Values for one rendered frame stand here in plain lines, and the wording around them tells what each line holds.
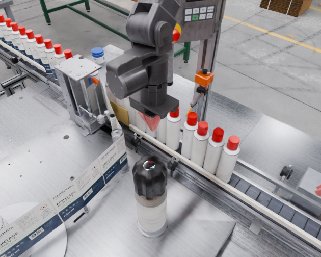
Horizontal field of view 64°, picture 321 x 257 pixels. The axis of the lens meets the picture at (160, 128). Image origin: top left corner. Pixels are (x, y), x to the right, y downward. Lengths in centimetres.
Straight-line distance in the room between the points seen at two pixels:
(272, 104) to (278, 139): 158
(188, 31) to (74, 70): 43
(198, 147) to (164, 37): 46
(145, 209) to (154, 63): 36
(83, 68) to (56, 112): 40
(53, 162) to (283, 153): 90
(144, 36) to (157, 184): 31
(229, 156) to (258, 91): 211
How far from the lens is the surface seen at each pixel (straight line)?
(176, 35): 73
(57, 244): 86
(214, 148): 82
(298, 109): 281
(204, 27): 79
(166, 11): 49
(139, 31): 49
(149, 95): 54
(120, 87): 47
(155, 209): 67
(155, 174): 57
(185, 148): 92
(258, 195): 94
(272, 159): 112
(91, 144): 105
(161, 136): 98
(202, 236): 84
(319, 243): 90
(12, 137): 127
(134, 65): 48
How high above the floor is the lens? 165
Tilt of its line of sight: 46 degrees down
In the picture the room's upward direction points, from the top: straight up
